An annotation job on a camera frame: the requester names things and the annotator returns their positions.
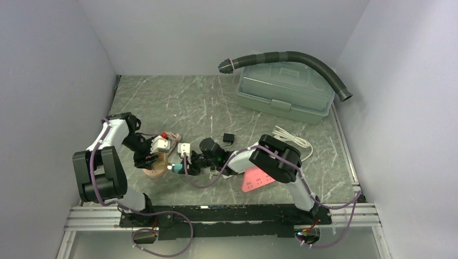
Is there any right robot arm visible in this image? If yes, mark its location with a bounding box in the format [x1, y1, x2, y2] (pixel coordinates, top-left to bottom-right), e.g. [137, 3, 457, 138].
[173, 134, 319, 224]

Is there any black corrugated hose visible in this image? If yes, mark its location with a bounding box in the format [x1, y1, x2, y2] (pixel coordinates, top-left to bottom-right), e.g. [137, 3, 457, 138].
[218, 50, 354, 103]

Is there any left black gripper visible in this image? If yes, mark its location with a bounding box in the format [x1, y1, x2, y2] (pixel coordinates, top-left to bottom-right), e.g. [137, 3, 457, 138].
[122, 133, 159, 170]

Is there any purple cable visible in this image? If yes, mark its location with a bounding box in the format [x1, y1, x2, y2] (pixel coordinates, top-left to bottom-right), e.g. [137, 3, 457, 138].
[89, 116, 196, 259]
[182, 145, 364, 250]

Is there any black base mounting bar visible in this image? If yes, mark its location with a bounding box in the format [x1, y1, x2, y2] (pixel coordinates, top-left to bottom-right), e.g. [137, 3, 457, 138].
[119, 204, 332, 241]

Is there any black power adapter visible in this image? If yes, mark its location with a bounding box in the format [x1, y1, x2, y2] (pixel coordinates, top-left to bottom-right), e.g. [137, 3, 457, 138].
[209, 133, 235, 178]

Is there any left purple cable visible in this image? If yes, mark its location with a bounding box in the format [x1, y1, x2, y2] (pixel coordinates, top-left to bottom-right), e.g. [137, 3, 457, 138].
[89, 116, 196, 259]

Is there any pink coiled socket cable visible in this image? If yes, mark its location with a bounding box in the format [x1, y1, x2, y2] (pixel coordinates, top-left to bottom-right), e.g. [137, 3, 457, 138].
[166, 132, 183, 153]

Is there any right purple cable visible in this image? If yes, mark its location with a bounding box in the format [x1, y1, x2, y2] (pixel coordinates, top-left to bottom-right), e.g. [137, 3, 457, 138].
[182, 145, 364, 250]

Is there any green plastic storage box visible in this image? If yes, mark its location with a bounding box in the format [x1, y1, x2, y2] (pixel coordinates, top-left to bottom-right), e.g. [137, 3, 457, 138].
[236, 62, 335, 125]

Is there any tan cube socket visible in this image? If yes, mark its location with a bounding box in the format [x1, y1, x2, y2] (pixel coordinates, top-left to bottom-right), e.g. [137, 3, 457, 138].
[154, 152, 169, 172]

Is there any aluminium frame rail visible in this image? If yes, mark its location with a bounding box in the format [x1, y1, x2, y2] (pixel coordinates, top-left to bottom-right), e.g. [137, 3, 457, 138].
[64, 203, 382, 231]

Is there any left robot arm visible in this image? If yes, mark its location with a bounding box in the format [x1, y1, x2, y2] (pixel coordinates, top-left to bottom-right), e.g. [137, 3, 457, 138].
[72, 112, 158, 227]

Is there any pink triangular power strip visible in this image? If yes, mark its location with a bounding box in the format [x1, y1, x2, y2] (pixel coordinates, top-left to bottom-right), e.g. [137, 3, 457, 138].
[241, 167, 275, 193]

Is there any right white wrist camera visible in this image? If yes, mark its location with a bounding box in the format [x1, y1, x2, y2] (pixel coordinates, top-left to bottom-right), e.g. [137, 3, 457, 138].
[177, 142, 191, 159]

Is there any round pink power socket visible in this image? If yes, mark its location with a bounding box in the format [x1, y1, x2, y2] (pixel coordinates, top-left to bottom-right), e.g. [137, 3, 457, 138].
[143, 167, 169, 179]

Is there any teal cube adapter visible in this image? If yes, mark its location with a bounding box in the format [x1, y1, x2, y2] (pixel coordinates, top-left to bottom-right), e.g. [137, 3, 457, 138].
[167, 163, 184, 174]

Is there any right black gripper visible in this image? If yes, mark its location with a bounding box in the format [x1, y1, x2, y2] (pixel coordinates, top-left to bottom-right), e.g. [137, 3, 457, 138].
[178, 153, 218, 177]

